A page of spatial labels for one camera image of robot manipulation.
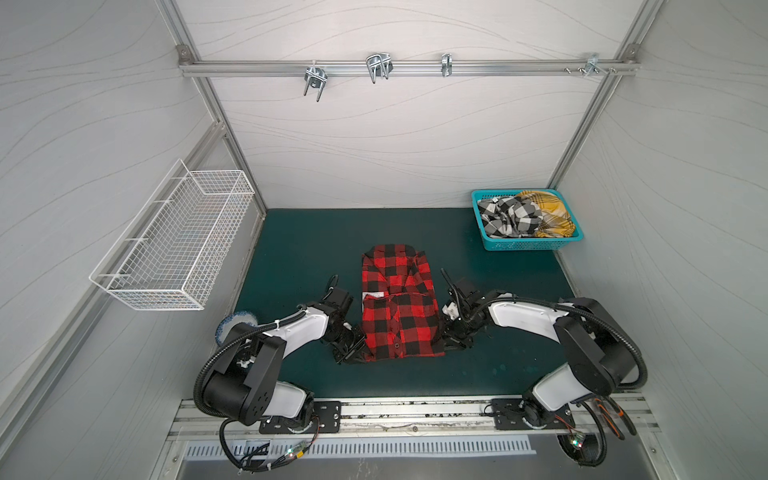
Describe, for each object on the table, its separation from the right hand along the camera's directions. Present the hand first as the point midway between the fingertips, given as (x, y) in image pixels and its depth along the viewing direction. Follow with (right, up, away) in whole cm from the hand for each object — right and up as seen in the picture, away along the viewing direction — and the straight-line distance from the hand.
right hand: (438, 337), depth 86 cm
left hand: (-18, -3, -3) cm, 19 cm away
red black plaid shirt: (-11, +6, 0) cm, 13 cm away
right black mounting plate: (+16, -14, -14) cm, 25 cm away
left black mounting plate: (-31, -16, -12) cm, 37 cm away
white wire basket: (-65, +26, -17) cm, 72 cm away
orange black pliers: (+40, -13, -11) cm, 44 cm away
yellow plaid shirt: (+44, +35, +17) cm, 59 cm away
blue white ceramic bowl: (-61, +5, 0) cm, 61 cm away
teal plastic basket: (+23, +27, +16) cm, 39 cm away
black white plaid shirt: (+30, +37, +22) cm, 52 cm away
